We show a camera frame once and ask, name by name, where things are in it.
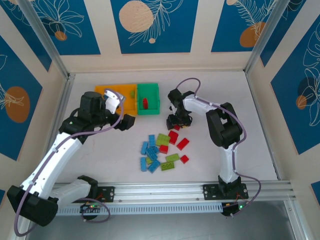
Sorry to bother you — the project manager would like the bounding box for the orange plastic bin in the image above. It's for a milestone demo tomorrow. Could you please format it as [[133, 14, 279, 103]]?
[[94, 84, 118, 101], [116, 83, 139, 116]]

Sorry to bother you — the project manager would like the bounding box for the green plastic bin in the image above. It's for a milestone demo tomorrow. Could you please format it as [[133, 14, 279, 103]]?
[[136, 82, 161, 116]]

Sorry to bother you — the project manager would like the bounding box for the black controller board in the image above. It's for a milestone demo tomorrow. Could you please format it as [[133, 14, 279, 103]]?
[[80, 203, 101, 215], [222, 202, 247, 217]]

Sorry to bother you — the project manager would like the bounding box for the aluminium table side rail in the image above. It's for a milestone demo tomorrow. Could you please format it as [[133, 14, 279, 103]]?
[[244, 72, 285, 181], [58, 73, 76, 131]]

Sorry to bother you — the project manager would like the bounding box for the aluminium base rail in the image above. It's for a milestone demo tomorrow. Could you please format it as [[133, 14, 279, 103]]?
[[53, 181, 293, 201]]

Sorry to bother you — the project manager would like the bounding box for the white slotted cable duct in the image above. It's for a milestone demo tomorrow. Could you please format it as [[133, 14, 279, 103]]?
[[57, 201, 223, 216]]

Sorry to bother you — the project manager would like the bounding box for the aluminium frame post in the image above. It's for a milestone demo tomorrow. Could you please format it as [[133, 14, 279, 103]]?
[[17, 0, 76, 81], [244, 0, 295, 75]]

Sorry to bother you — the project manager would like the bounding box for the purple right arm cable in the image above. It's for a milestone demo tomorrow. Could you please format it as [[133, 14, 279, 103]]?
[[174, 77, 262, 218]]

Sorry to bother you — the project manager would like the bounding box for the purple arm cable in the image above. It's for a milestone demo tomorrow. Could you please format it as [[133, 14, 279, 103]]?
[[13, 88, 126, 237], [174, 77, 262, 218]]

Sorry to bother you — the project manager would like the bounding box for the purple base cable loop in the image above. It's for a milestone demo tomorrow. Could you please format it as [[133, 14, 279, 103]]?
[[81, 197, 111, 223]]

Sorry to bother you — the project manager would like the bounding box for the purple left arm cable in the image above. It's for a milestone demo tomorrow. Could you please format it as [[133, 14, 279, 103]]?
[[13, 88, 126, 237]]

